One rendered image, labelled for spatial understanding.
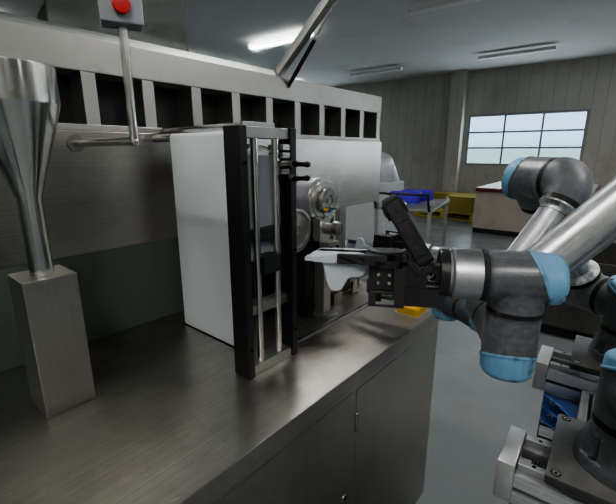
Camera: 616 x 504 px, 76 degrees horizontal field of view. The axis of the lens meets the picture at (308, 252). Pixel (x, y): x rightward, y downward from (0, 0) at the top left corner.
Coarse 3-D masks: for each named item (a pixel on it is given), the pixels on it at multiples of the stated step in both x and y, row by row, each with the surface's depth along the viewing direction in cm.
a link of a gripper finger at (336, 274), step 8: (312, 256) 59; (320, 256) 58; (328, 256) 58; (336, 256) 57; (328, 264) 58; (336, 264) 58; (344, 264) 58; (328, 272) 59; (336, 272) 59; (344, 272) 59; (352, 272) 58; (360, 272) 58; (328, 280) 59; (336, 280) 59; (344, 280) 59; (336, 288) 59
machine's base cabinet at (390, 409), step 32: (416, 352) 124; (384, 384) 110; (416, 384) 129; (320, 416) 87; (352, 416) 98; (384, 416) 113; (416, 416) 134; (288, 448) 80; (320, 448) 89; (352, 448) 101; (384, 448) 117; (416, 448) 139; (256, 480) 73; (288, 480) 81; (320, 480) 91; (352, 480) 105; (384, 480) 121; (416, 480) 144
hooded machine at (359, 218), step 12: (384, 156) 584; (384, 168) 571; (384, 180) 565; (396, 180) 595; (360, 204) 589; (372, 204) 577; (348, 216) 606; (360, 216) 593; (372, 216) 581; (384, 216) 570; (348, 228) 610; (360, 228) 597; (372, 228) 585; (384, 228) 574; (348, 240) 619
